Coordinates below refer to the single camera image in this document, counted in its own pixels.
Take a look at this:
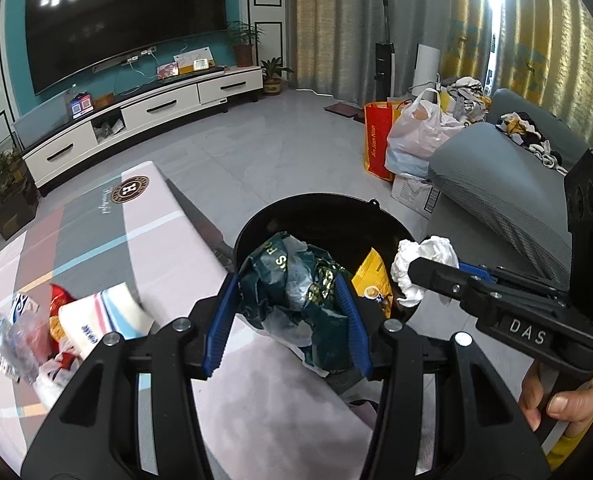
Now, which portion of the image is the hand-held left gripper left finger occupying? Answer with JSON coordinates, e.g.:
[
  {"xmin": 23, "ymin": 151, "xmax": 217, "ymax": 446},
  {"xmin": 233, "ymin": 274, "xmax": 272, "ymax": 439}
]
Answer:
[{"xmin": 19, "ymin": 272, "xmax": 240, "ymax": 480}]

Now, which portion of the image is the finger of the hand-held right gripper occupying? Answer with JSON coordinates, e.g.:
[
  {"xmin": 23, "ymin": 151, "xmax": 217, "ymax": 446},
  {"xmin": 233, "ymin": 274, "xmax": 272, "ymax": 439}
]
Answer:
[
  {"xmin": 407, "ymin": 257, "xmax": 497, "ymax": 311},
  {"xmin": 459, "ymin": 261, "xmax": 567, "ymax": 301}
]

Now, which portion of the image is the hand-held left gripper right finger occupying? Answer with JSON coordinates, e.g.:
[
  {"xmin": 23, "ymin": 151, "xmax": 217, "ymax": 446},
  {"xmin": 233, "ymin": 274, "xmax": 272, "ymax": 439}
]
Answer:
[{"xmin": 333, "ymin": 275, "xmax": 552, "ymax": 480}]

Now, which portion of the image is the white tissue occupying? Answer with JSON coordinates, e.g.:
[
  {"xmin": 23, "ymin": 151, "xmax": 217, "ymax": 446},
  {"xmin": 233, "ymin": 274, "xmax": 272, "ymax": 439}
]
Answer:
[{"xmin": 391, "ymin": 236, "xmax": 459, "ymax": 308}]

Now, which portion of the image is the yellow snack bag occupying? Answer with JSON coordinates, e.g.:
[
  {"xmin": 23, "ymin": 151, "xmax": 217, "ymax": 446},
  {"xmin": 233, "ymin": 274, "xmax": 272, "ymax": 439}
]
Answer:
[{"xmin": 351, "ymin": 247, "xmax": 396, "ymax": 318}]

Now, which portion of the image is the dark green foil bag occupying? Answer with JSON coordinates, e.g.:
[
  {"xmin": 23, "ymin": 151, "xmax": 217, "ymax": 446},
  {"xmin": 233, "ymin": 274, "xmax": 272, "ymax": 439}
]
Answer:
[{"xmin": 239, "ymin": 232, "xmax": 359, "ymax": 376}]

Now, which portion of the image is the pale translucent plastic bag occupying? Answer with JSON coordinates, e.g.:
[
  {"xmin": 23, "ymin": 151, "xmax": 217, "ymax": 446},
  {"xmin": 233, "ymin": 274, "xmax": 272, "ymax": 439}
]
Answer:
[{"xmin": 261, "ymin": 236, "xmax": 322, "ymax": 351}]

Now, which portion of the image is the black plastic bucket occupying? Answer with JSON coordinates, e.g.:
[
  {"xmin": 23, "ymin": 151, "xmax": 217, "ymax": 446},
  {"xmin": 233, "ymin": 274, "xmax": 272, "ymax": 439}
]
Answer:
[{"xmin": 234, "ymin": 192, "xmax": 421, "ymax": 396}]

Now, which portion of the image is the white striped tissue pack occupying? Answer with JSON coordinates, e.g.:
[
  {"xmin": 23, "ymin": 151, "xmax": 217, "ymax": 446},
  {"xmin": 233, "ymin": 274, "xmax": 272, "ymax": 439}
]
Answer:
[{"xmin": 59, "ymin": 282, "xmax": 154, "ymax": 361}]

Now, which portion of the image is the white blue medicine box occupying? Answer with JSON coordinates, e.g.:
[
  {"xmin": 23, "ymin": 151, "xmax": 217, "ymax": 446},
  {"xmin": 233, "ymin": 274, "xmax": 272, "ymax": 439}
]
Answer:
[{"xmin": 0, "ymin": 292, "xmax": 40, "ymax": 331}]

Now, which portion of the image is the person's right hand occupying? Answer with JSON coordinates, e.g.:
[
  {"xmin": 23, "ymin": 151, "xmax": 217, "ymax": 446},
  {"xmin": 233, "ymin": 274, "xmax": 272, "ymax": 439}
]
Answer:
[{"xmin": 519, "ymin": 362, "xmax": 593, "ymax": 433}]

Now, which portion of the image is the grey sofa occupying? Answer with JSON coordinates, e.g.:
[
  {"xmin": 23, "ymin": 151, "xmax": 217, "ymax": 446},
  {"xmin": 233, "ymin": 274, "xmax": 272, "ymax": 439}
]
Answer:
[{"xmin": 425, "ymin": 87, "xmax": 593, "ymax": 306}]

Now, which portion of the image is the white cardboard box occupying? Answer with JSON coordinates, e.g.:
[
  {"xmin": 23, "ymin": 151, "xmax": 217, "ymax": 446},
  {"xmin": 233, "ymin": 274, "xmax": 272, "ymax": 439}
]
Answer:
[{"xmin": 391, "ymin": 172, "xmax": 442, "ymax": 220}]

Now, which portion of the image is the pile of clothes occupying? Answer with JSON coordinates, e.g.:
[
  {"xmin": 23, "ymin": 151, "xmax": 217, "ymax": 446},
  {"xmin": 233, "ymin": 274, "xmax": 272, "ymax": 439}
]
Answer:
[
  {"xmin": 496, "ymin": 110, "xmax": 572, "ymax": 173},
  {"xmin": 439, "ymin": 76, "xmax": 492, "ymax": 123}
]

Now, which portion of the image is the white plastic carrier bag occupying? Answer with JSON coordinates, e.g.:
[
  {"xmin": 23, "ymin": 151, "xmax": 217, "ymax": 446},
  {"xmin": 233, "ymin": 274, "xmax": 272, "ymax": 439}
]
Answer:
[{"xmin": 385, "ymin": 87, "xmax": 469, "ymax": 178}]

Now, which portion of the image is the orange shopping bag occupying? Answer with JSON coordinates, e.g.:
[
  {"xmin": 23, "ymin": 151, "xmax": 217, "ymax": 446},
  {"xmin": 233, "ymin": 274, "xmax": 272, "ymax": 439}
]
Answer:
[{"xmin": 365, "ymin": 101, "xmax": 412, "ymax": 182}]

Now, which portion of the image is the red packet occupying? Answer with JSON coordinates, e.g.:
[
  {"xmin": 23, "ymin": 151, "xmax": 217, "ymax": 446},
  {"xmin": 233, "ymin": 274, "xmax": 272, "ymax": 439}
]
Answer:
[{"xmin": 49, "ymin": 284, "xmax": 78, "ymax": 356}]

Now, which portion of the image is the dark red floor mat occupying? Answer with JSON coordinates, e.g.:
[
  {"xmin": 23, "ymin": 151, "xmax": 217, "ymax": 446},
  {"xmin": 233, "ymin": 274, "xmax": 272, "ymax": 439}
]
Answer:
[{"xmin": 325, "ymin": 101, "xmax": 364, "ymax": 121}]

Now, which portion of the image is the clear plastic bag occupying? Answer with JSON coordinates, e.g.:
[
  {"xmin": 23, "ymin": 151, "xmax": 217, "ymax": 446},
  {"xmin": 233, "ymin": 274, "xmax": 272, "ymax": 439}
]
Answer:
[{"xmin": 0, "ymin": 310, "xmax": 44, "ymax": 383}]

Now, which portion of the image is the white air purifier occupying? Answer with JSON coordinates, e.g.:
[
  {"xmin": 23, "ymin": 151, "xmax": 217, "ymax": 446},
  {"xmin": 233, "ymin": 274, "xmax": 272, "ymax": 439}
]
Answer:
[{"xmin": 415, "ymin": 44, "xmax": 442, "ymax": 86}]

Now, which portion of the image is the black upright vacuum cleaner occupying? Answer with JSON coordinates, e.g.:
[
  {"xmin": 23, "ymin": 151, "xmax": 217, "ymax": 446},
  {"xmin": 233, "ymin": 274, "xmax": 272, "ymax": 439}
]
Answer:
[{"xmin": 373, "ymin": 0, "xmax": 396, "ymax": 103}]

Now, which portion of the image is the white television cabinet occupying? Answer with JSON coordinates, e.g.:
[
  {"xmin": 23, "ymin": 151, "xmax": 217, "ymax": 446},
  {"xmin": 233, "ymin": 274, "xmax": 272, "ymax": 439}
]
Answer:
[{"xmin": 21, "ymin": 66, "xmax": 264, "ymax": 197}]

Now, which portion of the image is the small potted plant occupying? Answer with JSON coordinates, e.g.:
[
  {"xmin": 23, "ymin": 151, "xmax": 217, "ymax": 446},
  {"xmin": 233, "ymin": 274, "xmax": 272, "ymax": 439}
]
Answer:
[{"xmin": 260, "ymin": 56, "xmax": 294, "ymax": 96}]

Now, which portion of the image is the potted plant dark stand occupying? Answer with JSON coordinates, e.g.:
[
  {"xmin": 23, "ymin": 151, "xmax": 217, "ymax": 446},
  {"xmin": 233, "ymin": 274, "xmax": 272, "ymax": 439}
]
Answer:
[{"xmin": 0, "ymin": 147, "xmax": 40, "ymax": 241}]

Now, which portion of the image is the red blue display box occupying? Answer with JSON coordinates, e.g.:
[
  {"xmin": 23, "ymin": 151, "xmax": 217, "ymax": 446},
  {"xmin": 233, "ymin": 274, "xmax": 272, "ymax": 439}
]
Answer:
[{"xmin": 69, "ymin": 94, "xmax": 94, "ymax": 120}]

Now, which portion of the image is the white desk calendar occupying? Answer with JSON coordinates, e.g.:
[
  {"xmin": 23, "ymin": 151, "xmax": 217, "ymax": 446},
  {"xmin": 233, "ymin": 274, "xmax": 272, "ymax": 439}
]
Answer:
[{"xmin": 173, "ymin": 47, "xmax": 212, "ymax": 73}]

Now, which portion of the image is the potted plant brown pot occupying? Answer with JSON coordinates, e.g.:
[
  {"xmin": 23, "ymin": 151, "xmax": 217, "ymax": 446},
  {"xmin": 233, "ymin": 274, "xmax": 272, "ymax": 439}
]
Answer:
[{"xmin": 225, "ymin": 20, "xmax": 266, "ymax": 68}]

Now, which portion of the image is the glass fish tank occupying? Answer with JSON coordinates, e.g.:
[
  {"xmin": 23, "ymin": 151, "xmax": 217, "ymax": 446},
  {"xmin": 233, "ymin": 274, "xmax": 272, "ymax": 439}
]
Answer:
[{"xmin": 14, "ymin": 91, "xmax": 72, "ymax": 148}]

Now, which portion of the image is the beige patterned curtain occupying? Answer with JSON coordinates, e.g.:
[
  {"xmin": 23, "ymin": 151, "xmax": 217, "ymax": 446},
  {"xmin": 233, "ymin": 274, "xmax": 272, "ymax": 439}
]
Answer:
[{"xmin": 286, "ymin": 0, "xmax": 593, "ymax": 161}]

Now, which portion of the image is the large black television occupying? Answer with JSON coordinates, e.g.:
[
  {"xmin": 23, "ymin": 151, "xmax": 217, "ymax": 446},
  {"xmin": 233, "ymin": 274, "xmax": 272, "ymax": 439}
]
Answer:
[{"xmin": 25, "ymin": 0, "xmax": 228, "ymax": 97}]

